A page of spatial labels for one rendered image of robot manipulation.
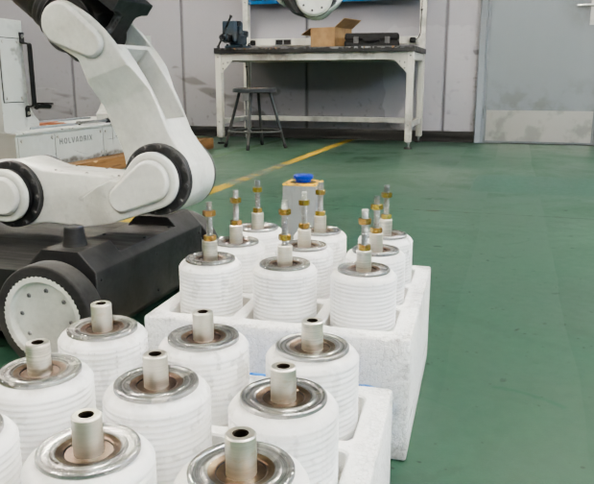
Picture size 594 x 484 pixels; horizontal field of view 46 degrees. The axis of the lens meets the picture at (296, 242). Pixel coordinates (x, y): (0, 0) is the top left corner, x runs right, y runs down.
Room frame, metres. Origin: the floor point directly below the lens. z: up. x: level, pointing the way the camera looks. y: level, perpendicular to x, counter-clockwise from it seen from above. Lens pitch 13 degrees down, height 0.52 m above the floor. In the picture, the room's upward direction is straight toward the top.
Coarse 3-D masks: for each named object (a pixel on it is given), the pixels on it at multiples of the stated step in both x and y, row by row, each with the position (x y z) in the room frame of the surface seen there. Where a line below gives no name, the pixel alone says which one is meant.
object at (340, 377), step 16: (272, 352) 0.65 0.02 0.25; (352, 352) 0.65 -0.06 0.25; (304, 368) 0.62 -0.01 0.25; (320, 368) 0.62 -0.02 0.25; (336, 368) 0.62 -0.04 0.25; (352, 368) 0.64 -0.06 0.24; (320, 384) 0.62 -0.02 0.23; (336, 384) 0.62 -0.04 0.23; (352, 384) 0.64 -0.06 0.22; (336, 400) 0.62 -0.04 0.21; (352, 400) 0.64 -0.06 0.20; (352, 416) 0.64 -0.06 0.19; (352, 432) 0.64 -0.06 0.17
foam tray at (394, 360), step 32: (416, 288) 1.10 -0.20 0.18; (160, 320) 0.96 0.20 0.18; (192, 320) 0.95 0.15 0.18; (224, 320) 0.95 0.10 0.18; (256, 320) 0.95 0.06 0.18; (416, 320) 0.96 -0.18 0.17; (256, 352) 0.92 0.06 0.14; (384, 352) 0.88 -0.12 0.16; (416, 352) 0.99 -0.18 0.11; (384, 384) 0.88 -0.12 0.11; (416, 384) 1.02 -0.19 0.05
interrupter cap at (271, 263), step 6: (270, 258) 1.02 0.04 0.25; (276, 258) 1.01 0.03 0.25; (294, 258) 1.01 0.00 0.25; (300, 258) 1.01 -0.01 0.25; (264, 264) 0.98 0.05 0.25; (270, 264) 0.98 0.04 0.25; (276, 264) 0.99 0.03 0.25; (294, 264) 0.99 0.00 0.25; (300, 264) 0.98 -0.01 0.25; (306, 264) 0.98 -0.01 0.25; (270, 270) 0.96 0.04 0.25; (276, 270) 0.95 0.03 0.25; (282, 270) 0.95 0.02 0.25; (288, 270) 0.95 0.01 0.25; (294, 270) 0.96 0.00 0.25
